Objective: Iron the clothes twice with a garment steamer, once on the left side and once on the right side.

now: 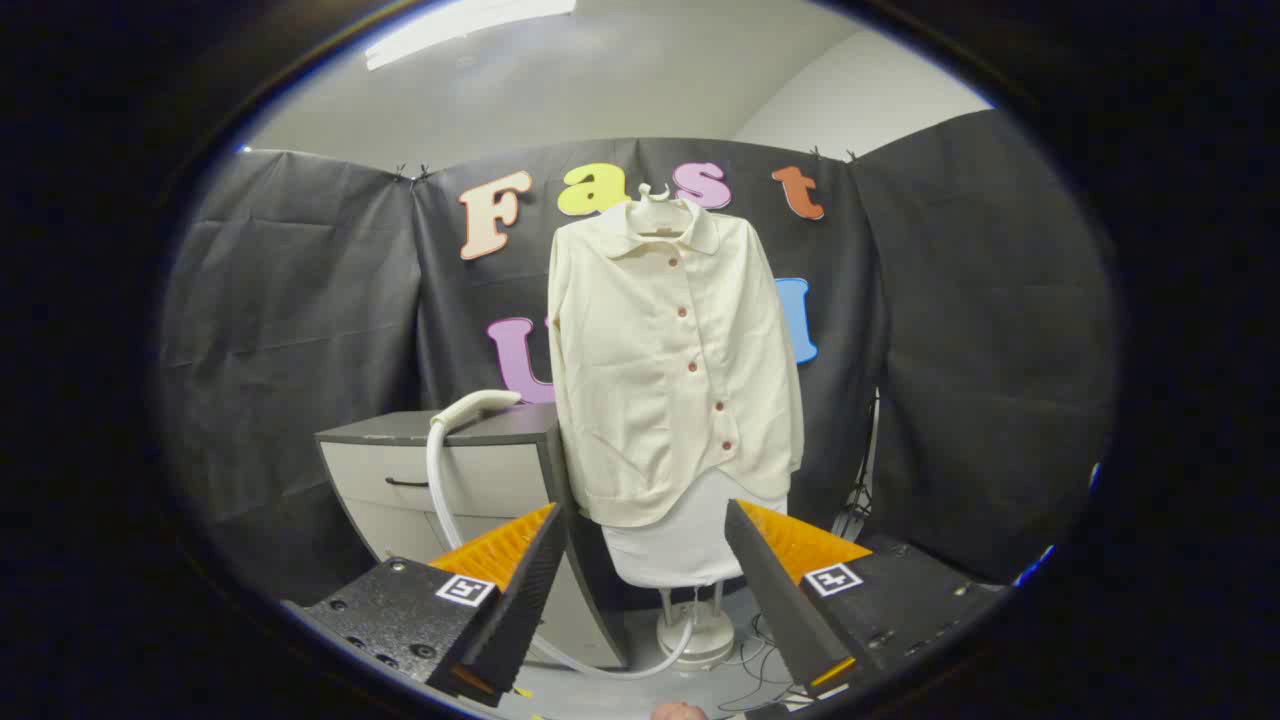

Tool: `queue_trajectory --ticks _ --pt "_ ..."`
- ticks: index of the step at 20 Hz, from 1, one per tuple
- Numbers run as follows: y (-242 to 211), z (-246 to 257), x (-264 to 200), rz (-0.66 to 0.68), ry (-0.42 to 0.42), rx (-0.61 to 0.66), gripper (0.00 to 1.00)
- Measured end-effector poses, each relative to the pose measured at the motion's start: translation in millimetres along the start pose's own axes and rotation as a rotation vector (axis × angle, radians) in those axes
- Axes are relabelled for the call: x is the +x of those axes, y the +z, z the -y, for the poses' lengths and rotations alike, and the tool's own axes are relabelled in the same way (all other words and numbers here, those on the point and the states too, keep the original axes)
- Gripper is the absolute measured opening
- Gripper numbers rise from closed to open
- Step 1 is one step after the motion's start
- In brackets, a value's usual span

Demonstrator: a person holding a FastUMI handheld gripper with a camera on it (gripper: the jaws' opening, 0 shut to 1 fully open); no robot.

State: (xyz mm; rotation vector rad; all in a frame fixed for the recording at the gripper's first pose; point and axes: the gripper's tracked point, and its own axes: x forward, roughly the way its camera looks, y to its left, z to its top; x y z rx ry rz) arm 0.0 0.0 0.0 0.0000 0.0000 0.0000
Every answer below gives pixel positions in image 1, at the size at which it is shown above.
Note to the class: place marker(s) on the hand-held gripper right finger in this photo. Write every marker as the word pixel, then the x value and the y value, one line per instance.
pixel 780 600

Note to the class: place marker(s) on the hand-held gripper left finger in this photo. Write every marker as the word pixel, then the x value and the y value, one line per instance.
pixel 520 600

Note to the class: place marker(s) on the cream button shirt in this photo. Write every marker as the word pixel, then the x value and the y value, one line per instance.
pixel 660 380

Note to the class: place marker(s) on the grey cabinet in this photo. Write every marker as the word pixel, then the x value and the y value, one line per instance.
pixel 480 470

